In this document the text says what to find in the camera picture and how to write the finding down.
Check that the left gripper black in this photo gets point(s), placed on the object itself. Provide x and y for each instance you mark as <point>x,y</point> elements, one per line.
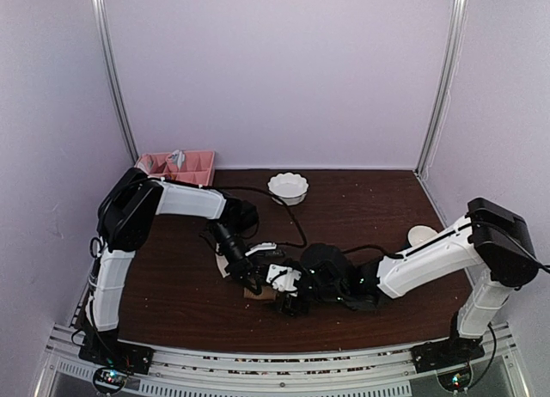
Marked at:
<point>244,268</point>

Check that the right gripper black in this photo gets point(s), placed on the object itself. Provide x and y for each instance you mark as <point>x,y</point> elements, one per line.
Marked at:
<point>291,308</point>

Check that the tan ribbed sock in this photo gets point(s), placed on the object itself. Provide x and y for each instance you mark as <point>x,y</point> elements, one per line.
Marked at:
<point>266,294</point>

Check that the cream sock brown trim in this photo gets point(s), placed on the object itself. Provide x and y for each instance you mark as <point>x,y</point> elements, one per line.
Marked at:
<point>222,263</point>

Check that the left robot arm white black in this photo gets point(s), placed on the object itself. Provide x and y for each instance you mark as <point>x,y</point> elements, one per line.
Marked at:
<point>125,219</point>

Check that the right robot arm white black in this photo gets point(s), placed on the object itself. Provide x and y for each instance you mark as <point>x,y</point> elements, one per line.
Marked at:
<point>487,235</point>

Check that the white fluted bowl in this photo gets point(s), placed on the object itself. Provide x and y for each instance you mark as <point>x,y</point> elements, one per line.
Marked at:
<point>288,187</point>

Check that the pink divided organizer tray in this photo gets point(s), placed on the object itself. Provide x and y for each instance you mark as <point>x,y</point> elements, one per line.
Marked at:
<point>198,167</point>

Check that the pink packet in tray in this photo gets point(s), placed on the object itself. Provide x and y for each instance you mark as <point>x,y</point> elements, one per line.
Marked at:
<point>147,163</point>

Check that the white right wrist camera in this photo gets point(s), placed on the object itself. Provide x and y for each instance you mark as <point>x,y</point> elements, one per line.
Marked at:
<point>283,278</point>

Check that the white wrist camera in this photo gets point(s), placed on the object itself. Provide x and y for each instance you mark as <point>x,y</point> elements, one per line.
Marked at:
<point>283,278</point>
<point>263,246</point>

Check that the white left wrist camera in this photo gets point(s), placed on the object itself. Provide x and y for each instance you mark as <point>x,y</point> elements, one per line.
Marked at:
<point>263,246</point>

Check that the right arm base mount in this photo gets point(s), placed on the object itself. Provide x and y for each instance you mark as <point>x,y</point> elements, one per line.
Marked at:
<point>451,360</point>

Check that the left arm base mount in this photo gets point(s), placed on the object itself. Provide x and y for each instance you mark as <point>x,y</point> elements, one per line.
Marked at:
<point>116,360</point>

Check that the aluminium front rail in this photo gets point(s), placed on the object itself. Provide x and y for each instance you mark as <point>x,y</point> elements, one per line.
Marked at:
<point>381,371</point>

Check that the right aluminium frame post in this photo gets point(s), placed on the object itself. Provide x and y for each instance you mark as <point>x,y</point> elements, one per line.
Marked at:
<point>456,24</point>

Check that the aluminium frame post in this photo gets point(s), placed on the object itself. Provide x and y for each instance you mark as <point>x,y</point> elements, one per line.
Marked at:
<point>100,12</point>
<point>456,24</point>

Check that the left aluminium frame post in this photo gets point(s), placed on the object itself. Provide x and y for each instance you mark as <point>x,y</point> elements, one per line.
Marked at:
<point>100,12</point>

